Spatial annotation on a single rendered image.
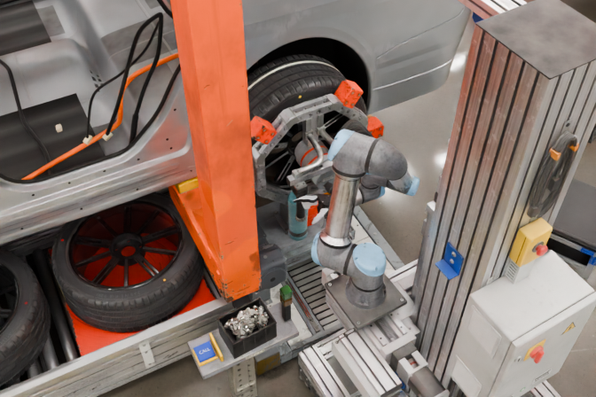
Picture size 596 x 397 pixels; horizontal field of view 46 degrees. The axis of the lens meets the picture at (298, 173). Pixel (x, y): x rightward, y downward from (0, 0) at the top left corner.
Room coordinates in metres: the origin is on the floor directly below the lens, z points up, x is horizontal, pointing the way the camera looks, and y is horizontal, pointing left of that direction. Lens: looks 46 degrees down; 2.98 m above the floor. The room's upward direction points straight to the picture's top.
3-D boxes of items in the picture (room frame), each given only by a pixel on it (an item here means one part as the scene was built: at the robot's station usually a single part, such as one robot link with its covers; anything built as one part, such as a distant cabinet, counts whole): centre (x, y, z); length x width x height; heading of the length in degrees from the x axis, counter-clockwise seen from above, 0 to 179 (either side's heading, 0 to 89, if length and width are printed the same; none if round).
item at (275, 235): (2.31, 0.03, 0.32); 0.40 x 0.30 x 0.28; 118
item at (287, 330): (1.48, 0.22, 0.44); 0.43 x 0.17 x 0.03; 118
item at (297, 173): (2.00, -0.02, 1.03); 0.19 x 0.18 x 0.11; 28
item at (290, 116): (2.16, -0.05, 0.85); 0.54 x 0.07 x 0.54; 118
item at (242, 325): (1.49, 0.21, 0.51); 0.20 x 0.14 x 0.13; 121
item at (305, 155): (2.09, -0.09, 0.85); 0.21 x 0.14 x 0.14; 28
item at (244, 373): (1.47, 0.25, 0.21); 0.10 x 0.10 x 0.42; 28
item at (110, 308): (1.93, 0.77, 0.39); 0.66 x 0.66 x 0.24
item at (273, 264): (2.05, 0.21, 0.26); 0.42 x 0.18 x 0.35; 28
